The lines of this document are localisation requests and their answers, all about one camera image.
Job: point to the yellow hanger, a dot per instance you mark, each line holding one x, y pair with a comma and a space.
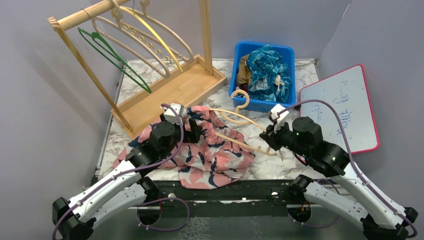
164, 45

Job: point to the mustard brown shorts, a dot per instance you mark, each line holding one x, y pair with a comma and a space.
244, 75

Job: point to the teal patterned shorts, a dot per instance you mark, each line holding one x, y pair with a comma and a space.
271, 80

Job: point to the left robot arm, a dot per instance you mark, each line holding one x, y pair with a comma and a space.
126, 186

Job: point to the green hanger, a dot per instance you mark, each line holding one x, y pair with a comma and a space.
101, 45

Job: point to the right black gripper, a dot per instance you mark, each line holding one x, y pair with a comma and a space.
271, 137

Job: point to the pink floral shorts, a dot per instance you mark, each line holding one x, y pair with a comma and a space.
221, 156

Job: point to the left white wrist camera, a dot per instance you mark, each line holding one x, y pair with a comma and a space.
173, 113

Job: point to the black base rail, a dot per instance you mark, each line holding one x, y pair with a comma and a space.
245, 198

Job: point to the wooden clothes rack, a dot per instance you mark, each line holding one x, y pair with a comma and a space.
199, 78

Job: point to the comic print shorts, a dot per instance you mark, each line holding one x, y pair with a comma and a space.
243, 87

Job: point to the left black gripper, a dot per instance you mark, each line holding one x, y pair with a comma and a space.
193, 135

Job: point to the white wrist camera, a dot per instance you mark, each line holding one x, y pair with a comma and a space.
173, 113
277, 116

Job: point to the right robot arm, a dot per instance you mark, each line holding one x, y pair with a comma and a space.
373, 212

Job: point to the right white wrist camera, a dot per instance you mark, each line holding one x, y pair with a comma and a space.
277, 116

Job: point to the pink framed whiteboard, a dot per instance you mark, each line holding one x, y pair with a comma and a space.
352, 123

